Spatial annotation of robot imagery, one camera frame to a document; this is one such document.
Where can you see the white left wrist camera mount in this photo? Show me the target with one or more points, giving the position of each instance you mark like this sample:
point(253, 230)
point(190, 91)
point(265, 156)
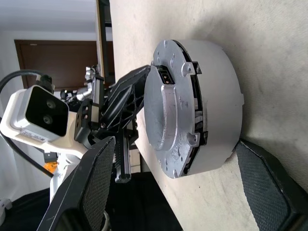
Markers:
point(16, 120)

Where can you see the silver machine parts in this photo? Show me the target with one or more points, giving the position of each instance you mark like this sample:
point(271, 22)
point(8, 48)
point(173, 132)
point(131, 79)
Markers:
point(89, 72)

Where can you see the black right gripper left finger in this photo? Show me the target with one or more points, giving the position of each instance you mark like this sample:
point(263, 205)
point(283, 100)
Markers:
point(79, 192)

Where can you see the brown wooden door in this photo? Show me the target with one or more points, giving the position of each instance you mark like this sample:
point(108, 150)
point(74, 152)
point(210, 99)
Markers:
point(60, 60)

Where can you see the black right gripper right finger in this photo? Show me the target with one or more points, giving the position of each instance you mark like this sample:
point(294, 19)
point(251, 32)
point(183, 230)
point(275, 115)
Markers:
point(269, 192)

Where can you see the black metal post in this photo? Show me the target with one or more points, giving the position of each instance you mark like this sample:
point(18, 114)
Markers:
point(104, 41)

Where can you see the silver motor end cap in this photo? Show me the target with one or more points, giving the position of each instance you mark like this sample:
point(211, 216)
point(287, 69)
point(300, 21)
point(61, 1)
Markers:
point(166, 115)

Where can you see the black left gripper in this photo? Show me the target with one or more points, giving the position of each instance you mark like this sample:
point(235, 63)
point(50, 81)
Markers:
point(83, 120)

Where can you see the motor stator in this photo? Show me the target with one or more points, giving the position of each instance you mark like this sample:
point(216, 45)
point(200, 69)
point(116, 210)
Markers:
point(221, 101)

